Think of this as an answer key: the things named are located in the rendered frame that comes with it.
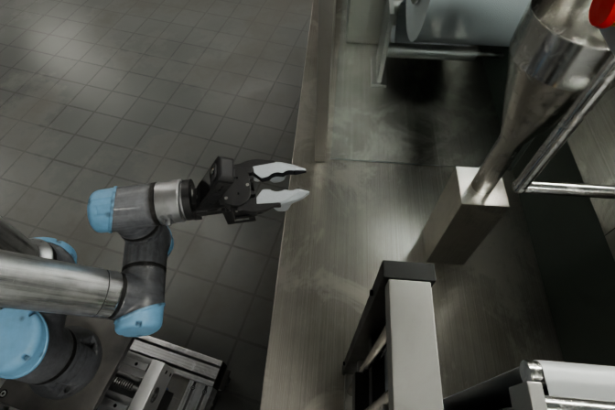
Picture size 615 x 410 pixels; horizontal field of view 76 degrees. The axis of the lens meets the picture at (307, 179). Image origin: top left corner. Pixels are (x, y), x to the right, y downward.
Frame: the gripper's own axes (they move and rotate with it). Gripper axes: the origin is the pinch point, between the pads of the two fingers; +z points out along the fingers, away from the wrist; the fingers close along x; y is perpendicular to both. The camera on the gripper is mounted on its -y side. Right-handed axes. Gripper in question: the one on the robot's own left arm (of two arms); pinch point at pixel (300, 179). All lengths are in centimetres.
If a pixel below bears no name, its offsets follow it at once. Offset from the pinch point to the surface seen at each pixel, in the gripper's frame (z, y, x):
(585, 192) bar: 30.8, -20.2, 16.5
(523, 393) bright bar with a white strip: 12.5, -26.0, 34.2
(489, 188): 34.6, 3.9, 4.5
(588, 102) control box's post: 23.6, -33.5, 13.0
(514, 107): 30.3, -16.6, 1.3
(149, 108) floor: -76, 144, -138
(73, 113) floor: -123, 144, -140
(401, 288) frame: 5.8, -23.8, 24.6
